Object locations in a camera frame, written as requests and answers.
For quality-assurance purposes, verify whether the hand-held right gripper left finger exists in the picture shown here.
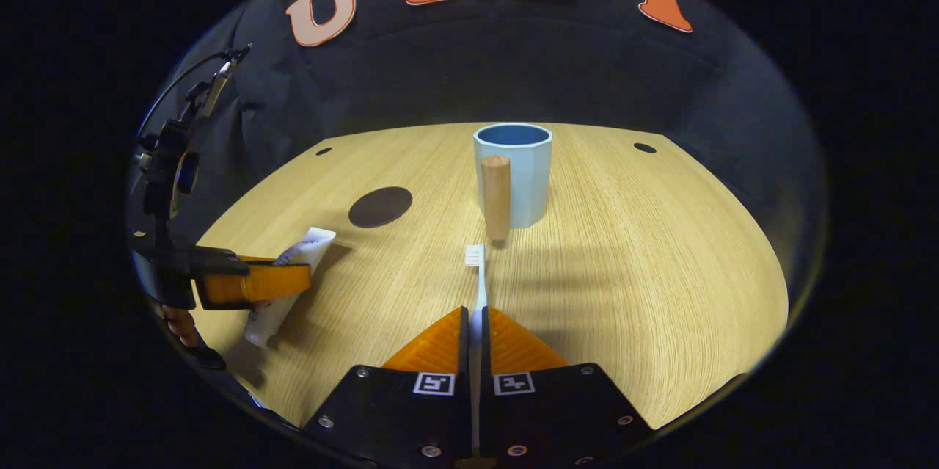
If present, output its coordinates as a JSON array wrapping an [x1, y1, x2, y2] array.
[[301, 305, 472, 469]]

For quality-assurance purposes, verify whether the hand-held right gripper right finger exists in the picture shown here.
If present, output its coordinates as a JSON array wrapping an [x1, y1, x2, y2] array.
[[480, 305, 655, 469]]

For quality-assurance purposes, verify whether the white toothpaste tube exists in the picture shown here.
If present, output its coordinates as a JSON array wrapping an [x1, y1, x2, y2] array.
[[244, 227, 337, 349]]

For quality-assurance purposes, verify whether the white toothbrush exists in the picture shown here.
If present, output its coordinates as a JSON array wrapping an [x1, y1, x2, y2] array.
[[464, 244, 489, 455]]

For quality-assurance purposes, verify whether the dark brown round coaster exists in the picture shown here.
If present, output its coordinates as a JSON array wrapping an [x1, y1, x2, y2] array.
[[348, 186, 413, 228]]

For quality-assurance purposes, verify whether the light blue cup wooden handle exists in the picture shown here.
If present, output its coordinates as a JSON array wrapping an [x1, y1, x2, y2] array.
[[473, 123, 553, 242]]

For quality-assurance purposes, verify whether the light wooden desktop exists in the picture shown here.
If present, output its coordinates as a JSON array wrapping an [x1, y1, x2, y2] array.
[[192, 122, 789, 432]]

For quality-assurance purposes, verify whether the black backdrop cloth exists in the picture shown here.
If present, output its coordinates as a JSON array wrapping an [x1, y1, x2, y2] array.
[[136, 0, 826, 294]]

